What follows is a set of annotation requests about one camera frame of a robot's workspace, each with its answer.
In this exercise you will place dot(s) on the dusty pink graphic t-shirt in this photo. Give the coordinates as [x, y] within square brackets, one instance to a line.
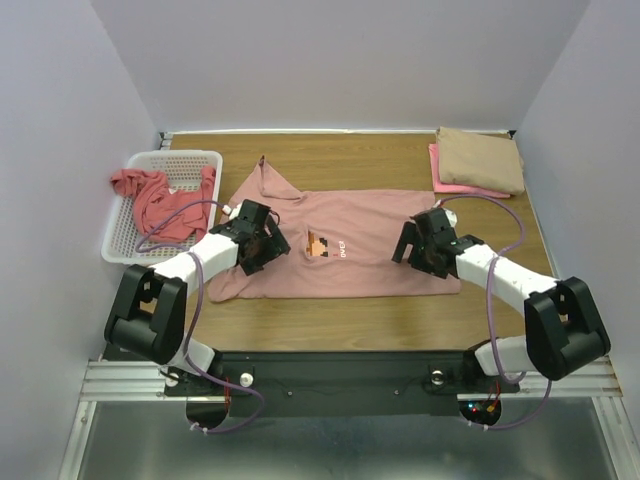
[341, 242]

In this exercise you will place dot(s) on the folded bright pink t-shirt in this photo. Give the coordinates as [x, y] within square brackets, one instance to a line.
[443, 188]

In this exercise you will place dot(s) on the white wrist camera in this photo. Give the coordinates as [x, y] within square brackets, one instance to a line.
[231, 212]
[452, 217]

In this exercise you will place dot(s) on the white plastic laundry basket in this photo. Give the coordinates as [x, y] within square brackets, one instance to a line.
[122, 242]

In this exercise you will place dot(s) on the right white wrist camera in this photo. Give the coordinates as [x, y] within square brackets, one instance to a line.
[452, 217]

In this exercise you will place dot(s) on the folded tan t-shirt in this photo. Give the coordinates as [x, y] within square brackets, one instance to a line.
[481, 161]

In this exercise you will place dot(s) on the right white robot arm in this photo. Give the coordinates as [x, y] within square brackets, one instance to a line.
[564, 330]

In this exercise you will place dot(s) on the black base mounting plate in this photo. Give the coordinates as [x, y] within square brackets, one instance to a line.
[313, 384]

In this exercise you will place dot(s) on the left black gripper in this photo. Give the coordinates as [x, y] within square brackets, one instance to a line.
[276, 246]

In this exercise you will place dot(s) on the red crumpled t-shirt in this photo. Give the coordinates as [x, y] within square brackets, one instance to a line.
[154, 200]

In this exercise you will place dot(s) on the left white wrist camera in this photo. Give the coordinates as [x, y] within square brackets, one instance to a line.
[231, 212]

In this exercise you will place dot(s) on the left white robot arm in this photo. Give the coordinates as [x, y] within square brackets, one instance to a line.
[148, 315]

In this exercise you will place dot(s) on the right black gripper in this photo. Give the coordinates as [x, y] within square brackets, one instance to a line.
[417, 248]

